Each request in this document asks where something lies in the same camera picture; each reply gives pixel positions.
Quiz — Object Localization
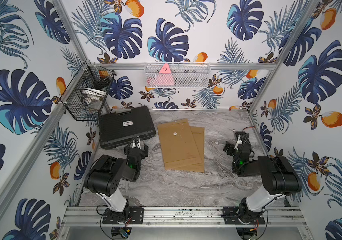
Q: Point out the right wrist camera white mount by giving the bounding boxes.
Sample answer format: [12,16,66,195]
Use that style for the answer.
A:
[235,132,249,144]

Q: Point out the brown kraft file bag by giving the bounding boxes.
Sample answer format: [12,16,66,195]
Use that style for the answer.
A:
[173,127,204,173]
[158,119,201,170]

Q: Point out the black wire basket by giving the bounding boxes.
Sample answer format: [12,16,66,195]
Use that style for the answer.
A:
[60,62,117,121]

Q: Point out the white items in black basket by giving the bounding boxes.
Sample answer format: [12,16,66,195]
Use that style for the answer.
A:
[81,88,107,107]

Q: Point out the black plastic tool case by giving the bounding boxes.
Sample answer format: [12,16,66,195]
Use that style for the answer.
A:
[99,106,156,150]

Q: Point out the white mesh wall basket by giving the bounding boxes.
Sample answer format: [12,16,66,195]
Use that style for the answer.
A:
[144,62,211,88]

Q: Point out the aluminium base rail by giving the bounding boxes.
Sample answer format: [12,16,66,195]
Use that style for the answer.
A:
[62,207,307,228]

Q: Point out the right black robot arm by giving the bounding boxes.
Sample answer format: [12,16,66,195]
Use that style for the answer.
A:
[221,132,302,225]

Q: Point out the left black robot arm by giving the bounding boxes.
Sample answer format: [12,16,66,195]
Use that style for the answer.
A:
[85,138,149,225]

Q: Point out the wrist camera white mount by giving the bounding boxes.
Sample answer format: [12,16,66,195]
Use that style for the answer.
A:
[130,137,142,150]
[235,132,249,144]

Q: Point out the pink triangular object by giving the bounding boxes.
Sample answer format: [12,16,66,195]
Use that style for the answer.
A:
[154,63,175,87]

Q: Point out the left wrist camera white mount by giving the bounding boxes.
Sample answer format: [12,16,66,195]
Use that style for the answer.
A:
[130,137,142,150]

